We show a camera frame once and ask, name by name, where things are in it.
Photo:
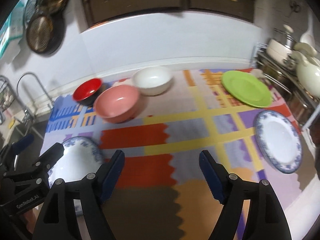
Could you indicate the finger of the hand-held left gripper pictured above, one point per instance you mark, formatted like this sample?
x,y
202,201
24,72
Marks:
x,y
23,142
51,156

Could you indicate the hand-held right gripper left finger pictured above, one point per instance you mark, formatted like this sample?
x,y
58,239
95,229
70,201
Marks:
x,y
113,177

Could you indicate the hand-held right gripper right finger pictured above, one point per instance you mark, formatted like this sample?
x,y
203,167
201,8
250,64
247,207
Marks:
x,y
211,177

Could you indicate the blue patterned white plate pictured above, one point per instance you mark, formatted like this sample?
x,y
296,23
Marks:
x,y
75,165

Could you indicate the red and black bowl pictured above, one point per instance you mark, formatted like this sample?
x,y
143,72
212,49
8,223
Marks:
x,y
86,91

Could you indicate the pink bowl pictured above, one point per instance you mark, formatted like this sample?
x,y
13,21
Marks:
x,y
116,102

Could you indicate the blue rimmed white plate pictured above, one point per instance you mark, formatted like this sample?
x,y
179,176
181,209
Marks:
x,y
278,140

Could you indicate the green plate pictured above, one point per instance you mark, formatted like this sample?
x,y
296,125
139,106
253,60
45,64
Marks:
x,y
246,88

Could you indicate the white bowl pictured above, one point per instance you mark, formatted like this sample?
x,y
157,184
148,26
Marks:
x,y
152,78

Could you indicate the colourful patterned mat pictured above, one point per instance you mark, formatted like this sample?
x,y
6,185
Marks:
x,y
155,137

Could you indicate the metal faucet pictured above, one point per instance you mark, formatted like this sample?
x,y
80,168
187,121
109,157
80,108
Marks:
x,y
37,82

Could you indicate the dark frying pan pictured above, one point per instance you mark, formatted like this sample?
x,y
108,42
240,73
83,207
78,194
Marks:
x,y
40,33

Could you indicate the teal and white box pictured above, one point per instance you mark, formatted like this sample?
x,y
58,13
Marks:
x,y
10,30

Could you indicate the metal pot rack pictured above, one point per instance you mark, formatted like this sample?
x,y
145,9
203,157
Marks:
x,y
298,105

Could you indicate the steel pot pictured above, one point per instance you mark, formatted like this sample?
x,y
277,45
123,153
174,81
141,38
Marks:
x,y
277,76

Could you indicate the white plastic rack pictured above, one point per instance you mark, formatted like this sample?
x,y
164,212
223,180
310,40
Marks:
x,y
258,53

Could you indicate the cream kettle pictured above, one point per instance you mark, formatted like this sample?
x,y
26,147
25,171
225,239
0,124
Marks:
x,y
308,76

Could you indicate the brass coloured pan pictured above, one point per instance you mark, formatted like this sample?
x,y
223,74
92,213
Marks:
x,y
53,1

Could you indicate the white pot with lid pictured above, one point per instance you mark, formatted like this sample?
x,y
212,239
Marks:
x,y
278,48

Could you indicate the white ladle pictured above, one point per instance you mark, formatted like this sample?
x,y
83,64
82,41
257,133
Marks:
x,y
307,36

